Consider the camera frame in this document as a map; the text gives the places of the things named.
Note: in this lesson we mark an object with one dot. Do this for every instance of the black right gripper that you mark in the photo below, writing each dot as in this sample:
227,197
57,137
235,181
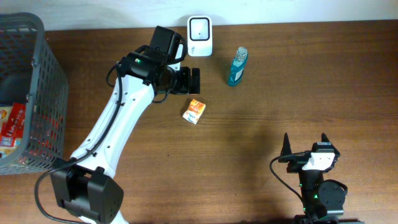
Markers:
296,162

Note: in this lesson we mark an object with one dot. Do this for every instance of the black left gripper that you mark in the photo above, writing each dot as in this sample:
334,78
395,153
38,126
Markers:
185,84

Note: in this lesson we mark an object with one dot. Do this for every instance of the blue mouthwash bottle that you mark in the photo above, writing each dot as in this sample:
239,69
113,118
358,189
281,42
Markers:
237,67

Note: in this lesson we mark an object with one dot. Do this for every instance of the small orange juice carton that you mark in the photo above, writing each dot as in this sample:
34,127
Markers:
194,111

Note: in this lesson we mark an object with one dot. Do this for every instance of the red snack bag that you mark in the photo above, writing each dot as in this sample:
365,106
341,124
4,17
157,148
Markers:
12,125

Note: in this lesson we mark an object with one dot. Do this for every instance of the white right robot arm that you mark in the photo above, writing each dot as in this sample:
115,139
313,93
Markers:
322,199

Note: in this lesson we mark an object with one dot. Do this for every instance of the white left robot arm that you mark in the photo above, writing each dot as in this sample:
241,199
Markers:
84,185

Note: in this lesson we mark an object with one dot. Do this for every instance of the white barcode scanner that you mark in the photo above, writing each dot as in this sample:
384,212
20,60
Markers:
199,36

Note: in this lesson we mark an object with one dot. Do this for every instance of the grey plastic basket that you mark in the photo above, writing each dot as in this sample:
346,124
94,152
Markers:
31,75

